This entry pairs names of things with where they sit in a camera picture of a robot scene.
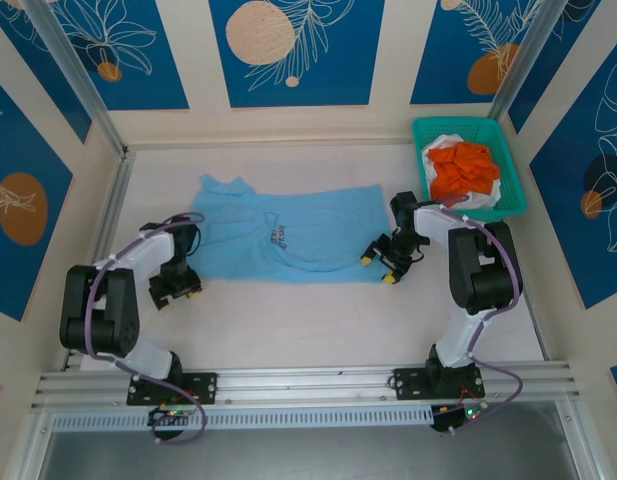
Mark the light blue t-shirt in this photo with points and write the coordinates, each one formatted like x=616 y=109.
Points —
x=313 y=225

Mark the aluminium frame post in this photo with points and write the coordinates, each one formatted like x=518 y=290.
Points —
x=75 y=75
x=523 y=55

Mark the aluminium side rail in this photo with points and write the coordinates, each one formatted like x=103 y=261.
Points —
x=531 y=312
x=115 y=200

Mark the blue floral wall panel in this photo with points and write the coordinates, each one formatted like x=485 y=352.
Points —
x=153 y=75
x=578 y=50
x=338 y=75
x=38 y=75
x=18 y=150
x=563 y=225
x=438 y=60

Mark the teal plastic basket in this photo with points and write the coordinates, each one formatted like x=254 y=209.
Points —
x=513 y=170

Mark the grey metal panel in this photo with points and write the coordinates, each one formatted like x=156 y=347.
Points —
x=308 y=455

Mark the orange t-shirt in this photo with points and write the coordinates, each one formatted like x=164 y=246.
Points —
x=463 y=170

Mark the orange and white clothes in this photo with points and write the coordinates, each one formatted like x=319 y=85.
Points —
x=483 y=200

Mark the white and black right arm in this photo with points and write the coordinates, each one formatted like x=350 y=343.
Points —
x=458 y=345

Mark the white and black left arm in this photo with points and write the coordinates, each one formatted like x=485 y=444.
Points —
x=148 y=250

